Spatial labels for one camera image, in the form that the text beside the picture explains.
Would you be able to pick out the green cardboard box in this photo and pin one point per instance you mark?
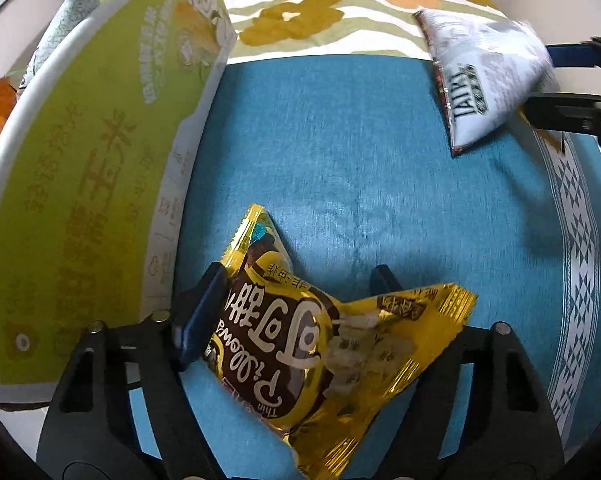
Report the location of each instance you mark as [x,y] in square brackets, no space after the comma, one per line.
[80,185]

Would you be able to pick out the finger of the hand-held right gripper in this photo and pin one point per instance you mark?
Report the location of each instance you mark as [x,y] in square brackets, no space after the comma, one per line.
[565,110]
[570,55]

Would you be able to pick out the gold and brown snack packet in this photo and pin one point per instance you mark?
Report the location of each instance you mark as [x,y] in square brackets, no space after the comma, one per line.
[290,350]

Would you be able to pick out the white and silver snack packet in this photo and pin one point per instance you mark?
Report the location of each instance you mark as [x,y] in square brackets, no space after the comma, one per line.
[485,70]

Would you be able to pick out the striped floral cloth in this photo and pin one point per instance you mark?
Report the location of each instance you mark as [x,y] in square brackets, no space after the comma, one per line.
[380,20]

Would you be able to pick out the blue cloth with white border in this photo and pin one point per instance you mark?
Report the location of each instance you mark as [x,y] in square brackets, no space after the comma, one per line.
[380,185]

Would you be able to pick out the white blue-checkered snack packet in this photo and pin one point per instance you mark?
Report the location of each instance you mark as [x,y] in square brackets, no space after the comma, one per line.
[68,20]

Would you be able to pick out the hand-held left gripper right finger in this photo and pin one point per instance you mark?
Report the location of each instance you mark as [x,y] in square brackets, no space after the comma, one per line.
[386,280]

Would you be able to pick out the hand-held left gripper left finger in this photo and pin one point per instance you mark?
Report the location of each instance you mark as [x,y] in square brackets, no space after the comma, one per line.
[200,310]

